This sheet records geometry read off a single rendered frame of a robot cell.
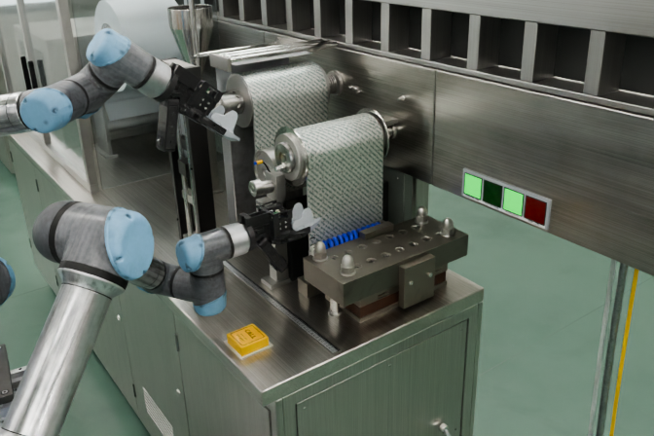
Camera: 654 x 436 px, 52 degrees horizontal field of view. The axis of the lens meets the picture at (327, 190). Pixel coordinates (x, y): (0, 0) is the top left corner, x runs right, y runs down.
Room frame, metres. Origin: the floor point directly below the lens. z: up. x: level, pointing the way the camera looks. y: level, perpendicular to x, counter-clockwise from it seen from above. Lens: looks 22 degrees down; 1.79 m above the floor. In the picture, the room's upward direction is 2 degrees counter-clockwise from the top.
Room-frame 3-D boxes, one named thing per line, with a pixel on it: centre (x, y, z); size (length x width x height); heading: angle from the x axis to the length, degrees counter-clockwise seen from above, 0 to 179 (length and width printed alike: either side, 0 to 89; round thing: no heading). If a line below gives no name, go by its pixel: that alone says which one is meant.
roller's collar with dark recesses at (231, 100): (1.71, 0.25, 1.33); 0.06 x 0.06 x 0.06; 35
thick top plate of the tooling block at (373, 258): (1.47, -0.15, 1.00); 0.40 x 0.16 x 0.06; 125
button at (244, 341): (1.26, 0.19, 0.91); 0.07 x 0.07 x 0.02; 35
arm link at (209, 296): (1.32, 0.29, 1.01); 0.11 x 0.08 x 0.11; 67
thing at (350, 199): (1.54, -0.05, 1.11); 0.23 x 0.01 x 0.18; 125
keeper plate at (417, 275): (1.40, -0.21, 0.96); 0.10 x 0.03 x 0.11; 125
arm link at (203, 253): (1.31, 0.28, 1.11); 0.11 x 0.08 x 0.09; 125
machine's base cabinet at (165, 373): (2.32, 0.59, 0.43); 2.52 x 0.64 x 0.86; 35
